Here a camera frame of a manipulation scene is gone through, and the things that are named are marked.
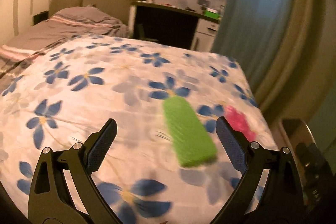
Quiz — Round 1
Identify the dark plastic trash bin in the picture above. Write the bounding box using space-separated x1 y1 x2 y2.
279 118 335 217

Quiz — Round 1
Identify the crumpled pink plastic bag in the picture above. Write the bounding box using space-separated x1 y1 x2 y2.
224 106 256 142

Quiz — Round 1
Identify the green mesh sponge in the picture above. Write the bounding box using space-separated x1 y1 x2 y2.
162 96 217 168

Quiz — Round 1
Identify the floral blue white duvet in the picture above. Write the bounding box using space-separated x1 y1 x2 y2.
1 36 276 223

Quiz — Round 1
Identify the blue grey curtain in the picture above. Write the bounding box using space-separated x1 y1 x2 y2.
211 0 335 123

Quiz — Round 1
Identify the dark desk with drawers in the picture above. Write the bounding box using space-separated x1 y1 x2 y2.
129 2 219 52

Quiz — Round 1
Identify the green box on desk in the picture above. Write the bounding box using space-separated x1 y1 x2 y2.
203 9 220 20

